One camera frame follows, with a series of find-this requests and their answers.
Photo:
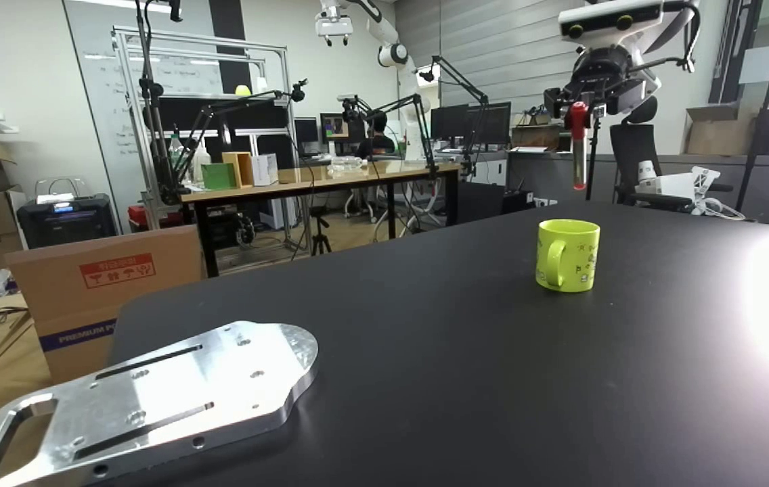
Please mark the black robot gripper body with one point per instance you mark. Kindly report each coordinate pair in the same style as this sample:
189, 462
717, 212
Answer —
606, 78

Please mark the red marker pen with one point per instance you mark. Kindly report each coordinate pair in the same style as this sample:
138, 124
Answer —
579, 125

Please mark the black office chair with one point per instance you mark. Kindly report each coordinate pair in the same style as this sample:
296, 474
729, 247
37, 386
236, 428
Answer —
636, 144

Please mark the black computer monitor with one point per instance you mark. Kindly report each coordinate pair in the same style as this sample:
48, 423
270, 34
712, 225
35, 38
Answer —
476, 124

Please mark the white device on table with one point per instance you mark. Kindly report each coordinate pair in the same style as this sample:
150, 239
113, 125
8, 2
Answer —
690, 190

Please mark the yellow-green ceramic mug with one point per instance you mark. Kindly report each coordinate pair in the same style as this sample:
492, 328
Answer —
567, 256

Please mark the seated person in black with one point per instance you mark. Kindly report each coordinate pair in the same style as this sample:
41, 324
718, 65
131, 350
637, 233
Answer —
376, 141

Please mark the wooden desk black legs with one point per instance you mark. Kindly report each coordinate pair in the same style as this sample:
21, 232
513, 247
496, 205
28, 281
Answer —
311, 179

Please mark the silver metal mounting plate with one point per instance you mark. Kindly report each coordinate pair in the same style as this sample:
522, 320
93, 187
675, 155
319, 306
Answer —
200, 393

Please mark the brown cardboard box red label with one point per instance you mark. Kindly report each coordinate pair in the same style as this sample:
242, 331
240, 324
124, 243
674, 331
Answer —
77, 290

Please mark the white aluminium frame rack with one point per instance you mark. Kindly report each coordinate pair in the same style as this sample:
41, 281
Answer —
213, 88

